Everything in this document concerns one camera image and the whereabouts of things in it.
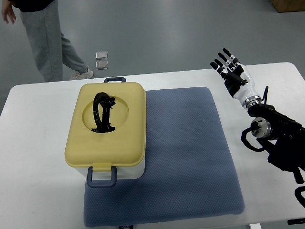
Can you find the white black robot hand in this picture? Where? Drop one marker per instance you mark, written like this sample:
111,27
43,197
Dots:
237,79

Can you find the yellow storage box lid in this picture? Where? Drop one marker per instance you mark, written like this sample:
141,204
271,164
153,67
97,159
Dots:
119,133

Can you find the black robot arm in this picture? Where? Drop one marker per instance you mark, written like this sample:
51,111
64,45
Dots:
282,137

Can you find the brown cardboard box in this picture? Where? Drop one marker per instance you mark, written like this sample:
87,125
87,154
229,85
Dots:
288,5

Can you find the white storage box base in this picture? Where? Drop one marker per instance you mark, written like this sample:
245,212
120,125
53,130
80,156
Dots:
128,170

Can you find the blue padded mat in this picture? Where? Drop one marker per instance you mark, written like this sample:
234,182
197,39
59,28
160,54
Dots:
189,172

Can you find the upper metal floor plate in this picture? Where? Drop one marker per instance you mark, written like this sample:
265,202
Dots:
101,55

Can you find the metal floor plate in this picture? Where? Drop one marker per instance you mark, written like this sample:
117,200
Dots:
101,55
101,65

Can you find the lower metal floor plate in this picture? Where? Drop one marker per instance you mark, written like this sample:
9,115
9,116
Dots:
101,65

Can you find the black table label tag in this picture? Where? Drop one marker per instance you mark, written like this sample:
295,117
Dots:
126,227

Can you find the person in grey trousers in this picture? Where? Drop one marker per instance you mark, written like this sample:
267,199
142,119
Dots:
50,49

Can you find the black table edge bracket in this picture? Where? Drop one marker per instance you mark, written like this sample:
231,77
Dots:
296,221

